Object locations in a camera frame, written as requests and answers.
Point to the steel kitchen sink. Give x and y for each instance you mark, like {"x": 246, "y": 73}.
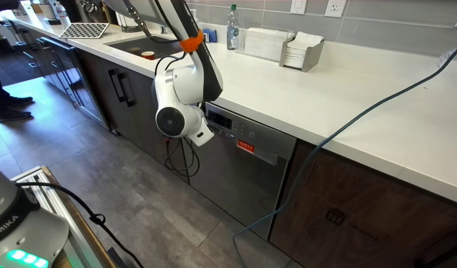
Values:
{"x": 139, "y": 45}

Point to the blue sponge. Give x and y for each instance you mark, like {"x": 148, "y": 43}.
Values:
{"x": 210, "y": 36}

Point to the red dishwasher sticker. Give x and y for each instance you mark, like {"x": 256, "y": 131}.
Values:
{"x": 246, "y": 146}

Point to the grey metal napkin holder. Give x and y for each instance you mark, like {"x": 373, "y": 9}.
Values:
{"x": 310, "y": 57}

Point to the stainless steel dishwasher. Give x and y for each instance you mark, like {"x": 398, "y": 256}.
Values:
{"x": 237, "y": 183}

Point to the clear plastic water bottle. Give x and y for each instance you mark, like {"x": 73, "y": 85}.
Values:
{"x": 233, "y": 30}

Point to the white folded napkins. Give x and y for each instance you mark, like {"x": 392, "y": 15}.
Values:
{"x": 300, "y": 46}

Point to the white kitchen countertop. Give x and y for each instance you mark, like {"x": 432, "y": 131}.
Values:
{"x": 288, "y": 94}

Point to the white paper towel stack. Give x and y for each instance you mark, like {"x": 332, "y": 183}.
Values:
{"x": 265, "y": 45}

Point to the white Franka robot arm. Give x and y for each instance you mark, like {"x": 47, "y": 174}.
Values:
{"x": 180, "y": 94}

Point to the white wall switch plate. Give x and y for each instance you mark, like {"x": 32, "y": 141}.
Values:
{"x": 298, "y": 4}

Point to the white wall outlet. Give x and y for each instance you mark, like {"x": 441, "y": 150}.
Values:
{"x": 335, "y": 7}

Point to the person in dark clothes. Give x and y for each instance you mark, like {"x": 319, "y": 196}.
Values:
{"x": 5, "y": 98}

